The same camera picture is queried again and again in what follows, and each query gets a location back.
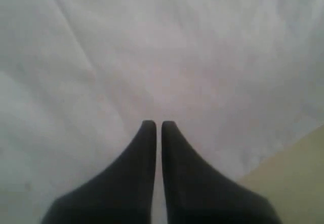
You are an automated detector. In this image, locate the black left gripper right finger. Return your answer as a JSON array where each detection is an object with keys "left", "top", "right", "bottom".
[{"left": 161, "top": 121, "right": 281, "bottom": 223}]

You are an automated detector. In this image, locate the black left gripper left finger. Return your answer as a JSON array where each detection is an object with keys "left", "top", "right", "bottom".
[{"left": 42, "top": 120, "right": 156, "bottom": 223}]

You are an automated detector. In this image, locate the white t-shirt red Chinese logo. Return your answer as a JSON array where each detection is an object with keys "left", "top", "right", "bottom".
[{"left": 1, "top": 0, "right": 323, "bottom": 223}]

